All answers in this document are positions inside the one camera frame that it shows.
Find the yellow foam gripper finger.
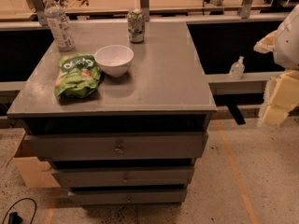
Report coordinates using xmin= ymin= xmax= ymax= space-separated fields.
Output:
xmin=253 ymin=31 xmax=277 ymax=54

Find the clear plastic water bottle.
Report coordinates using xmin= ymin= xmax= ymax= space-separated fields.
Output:
xmin=44 ymin=0 xmax=75 ymax=51

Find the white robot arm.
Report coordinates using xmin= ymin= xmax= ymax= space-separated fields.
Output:
xmin=253 ymin=5 xmax=299 ymax=70

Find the hand sanitizer pump bottle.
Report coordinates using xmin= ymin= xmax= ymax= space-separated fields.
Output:
xmin=229 ymin=56 xmax=245 ymax=80

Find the green rice chip bag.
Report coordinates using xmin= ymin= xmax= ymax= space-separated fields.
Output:
xmin=54 ymin=53 xmax=102 ymax=98

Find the yellow foam padded block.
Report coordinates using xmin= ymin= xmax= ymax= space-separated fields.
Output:
xmin=259 ymin=70 xmax=299 ymax=127

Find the white bowl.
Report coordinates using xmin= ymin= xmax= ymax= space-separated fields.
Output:
xmin=94 ymin=45 xmax=134 ymax=77

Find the grey drawer cabinet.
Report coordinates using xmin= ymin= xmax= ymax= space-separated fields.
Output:
xmin=7 ymin=22 xmax=216 ymax=205

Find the cardboard box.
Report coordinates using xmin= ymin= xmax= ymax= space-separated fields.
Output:
xmin=5 ymin=131 xmax=61 ymax=189

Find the black floor cable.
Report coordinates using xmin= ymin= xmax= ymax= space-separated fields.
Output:
xmin=0 ymin=197 xmax=38 ymax=224

